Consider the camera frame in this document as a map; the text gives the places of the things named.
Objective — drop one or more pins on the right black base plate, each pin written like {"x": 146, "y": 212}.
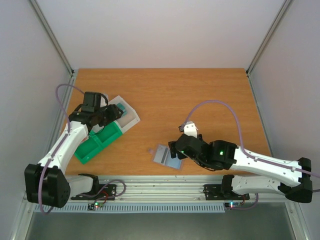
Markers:
{"x": 214, "y": 192}

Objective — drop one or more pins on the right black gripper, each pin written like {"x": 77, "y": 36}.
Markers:
{"x": 172, "y": 148}

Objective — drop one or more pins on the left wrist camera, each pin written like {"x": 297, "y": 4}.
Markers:
{"x": 104, "y": 100}

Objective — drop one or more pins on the grey slotted cable duct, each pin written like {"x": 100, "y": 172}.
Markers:
{"x": 133, "y": 208}

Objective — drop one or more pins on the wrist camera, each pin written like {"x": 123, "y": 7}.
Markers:
{"x": 104, "y": 100}
{"x": 189, "y": 128}

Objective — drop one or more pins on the teal card stack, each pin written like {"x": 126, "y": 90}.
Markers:
{"x": 122, "y": 106}

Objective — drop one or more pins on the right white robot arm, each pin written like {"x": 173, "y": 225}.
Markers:
{"x": 291, "y": 179}

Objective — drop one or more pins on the clear plastic bin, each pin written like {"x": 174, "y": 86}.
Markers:
{"x": 128, "y": 119}

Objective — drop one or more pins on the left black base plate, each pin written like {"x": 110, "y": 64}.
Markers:
{"x": 110, "y": 189}

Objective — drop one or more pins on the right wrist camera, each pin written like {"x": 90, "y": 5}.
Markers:
{"x": 189, "y": 128}

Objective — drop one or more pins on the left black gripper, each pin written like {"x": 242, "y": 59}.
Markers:
{"x": 115, "y": 114}

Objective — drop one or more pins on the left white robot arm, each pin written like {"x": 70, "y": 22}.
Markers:
{"x": 45, "y": 182}

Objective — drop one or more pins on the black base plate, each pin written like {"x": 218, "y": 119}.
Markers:
{"x": 110, "y": 189}
{"x": 214, "y": 192}

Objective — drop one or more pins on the green plastic tray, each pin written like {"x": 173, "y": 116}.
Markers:
{"x": 96, "y": 142}

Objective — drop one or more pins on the blue card holder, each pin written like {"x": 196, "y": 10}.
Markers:
{"x": 171, "y": 163}

